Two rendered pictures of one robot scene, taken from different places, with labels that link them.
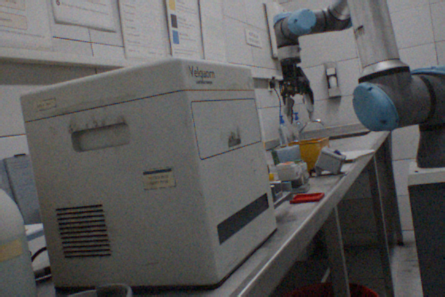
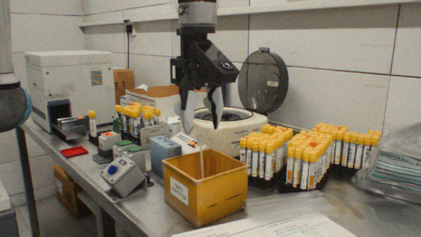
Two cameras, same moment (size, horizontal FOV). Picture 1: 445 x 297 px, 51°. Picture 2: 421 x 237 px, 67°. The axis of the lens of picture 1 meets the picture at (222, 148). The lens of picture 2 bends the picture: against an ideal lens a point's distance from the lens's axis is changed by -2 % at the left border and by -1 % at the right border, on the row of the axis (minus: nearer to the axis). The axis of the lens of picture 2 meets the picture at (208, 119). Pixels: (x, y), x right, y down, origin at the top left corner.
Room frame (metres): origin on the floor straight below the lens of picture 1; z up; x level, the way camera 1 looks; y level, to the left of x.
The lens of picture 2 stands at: (1.89, -0.85, 1.23)
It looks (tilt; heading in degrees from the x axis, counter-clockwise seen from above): 14 degrees down; 116
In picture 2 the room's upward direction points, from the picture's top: straight up
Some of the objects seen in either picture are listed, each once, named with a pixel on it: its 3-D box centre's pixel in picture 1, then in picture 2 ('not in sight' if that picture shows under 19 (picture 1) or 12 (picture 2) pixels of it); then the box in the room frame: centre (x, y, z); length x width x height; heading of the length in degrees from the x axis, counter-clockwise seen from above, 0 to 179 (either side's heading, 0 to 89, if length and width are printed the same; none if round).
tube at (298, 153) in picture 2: not in sight; (297, 171); (1.77, -0.15, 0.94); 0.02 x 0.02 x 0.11
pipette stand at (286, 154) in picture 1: (290, 163); (165, 159); (1.45, -0.20, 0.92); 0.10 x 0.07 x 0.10; 151
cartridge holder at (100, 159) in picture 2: (290, 185); (109, 152); (1.21, -0.16, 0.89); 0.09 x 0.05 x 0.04; 67
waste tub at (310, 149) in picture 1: (307, 156); (204, 184); (1.60, -0.28, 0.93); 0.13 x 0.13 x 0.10; 63
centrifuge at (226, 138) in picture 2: not in sight; (217, 131); (1.48, 0.05, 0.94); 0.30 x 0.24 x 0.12; 58
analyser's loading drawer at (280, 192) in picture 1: (262, 199); (66, 125); (0.92, -0.06, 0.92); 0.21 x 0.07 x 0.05; 156
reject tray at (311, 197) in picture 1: (307, 198); (74, 152); (1.08, -0.17, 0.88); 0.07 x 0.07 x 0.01; 66
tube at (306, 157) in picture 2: not in sight; (304, 173); (1.79, -0.15, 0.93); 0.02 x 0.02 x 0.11
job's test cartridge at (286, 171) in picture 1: (288, 175); (109, 143); (1.22, -0.16, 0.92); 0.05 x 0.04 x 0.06; 67
